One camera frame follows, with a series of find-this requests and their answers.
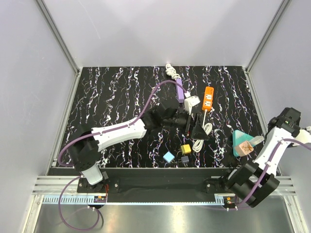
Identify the grey cube plug adapter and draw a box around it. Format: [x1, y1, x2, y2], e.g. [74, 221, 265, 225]
[180, 156, 190, 164]

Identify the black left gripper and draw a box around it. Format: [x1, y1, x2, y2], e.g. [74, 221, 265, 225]
[162, 108, 208, 140]

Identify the purple power strip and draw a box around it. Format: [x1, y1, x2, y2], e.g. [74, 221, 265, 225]
[176, 78, 185, 103]

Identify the blue cube plug adapter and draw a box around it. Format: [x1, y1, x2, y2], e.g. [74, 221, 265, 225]
[163, 151, 175, 163]

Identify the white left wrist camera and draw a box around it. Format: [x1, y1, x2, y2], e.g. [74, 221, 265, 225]
[184, 96, 200, 115]

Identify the white cable duct strip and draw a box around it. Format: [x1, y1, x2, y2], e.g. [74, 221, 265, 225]
[43, 194, 233, 205]

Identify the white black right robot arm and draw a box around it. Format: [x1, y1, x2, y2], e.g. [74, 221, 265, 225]
[220, 107, 301, 210]

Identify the aluminium frame post left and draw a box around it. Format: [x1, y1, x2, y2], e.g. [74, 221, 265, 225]
[35, 0, 80, 75]

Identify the teal triangular power strip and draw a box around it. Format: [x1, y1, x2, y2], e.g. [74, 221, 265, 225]
[232, 130, 254, 157]

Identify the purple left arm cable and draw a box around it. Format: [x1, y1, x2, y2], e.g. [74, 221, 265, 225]
[56, 80, 190, 230]

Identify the white cable of orange strip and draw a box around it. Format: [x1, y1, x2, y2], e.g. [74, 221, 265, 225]
[192, 109, 213, 153]

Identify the aluminium front rail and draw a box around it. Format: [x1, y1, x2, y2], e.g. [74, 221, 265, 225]
[32, 176, 297, 196]

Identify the aluminium frame post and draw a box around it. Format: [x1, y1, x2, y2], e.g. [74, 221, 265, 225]
[35, 0, 80, 75]
[245, 0, 292, 73]

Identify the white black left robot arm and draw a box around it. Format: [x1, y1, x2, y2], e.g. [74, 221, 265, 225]
[68, 101, 209, 192]

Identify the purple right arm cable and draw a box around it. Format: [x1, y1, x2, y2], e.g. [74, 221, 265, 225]
[233, 126, 311, 211]

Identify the white coiled cable of purple strip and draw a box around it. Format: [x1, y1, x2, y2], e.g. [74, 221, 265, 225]
[165, 63, 182, 81]

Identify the aluminium frame post right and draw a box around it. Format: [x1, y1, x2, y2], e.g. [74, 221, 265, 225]
[245, 0, 292, 73]

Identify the orange power strip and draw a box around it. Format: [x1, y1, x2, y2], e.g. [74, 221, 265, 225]
[202, 86, 214, 112]

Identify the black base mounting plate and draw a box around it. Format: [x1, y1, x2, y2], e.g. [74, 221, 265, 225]
[47, 166, 282, 204]

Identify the pink cube plug adapter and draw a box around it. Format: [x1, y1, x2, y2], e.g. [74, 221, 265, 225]
[235, 141, 254, 157]

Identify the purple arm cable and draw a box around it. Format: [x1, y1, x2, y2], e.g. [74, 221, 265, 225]
[233, 126, 311, 211]
[56, 80, 190, 230]

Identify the yellow cube plug adapter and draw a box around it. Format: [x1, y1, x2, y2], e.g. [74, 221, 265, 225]
[180, 144, 191, 155]

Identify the white plug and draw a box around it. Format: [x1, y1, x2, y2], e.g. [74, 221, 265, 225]
[249, 135, 264, 147]

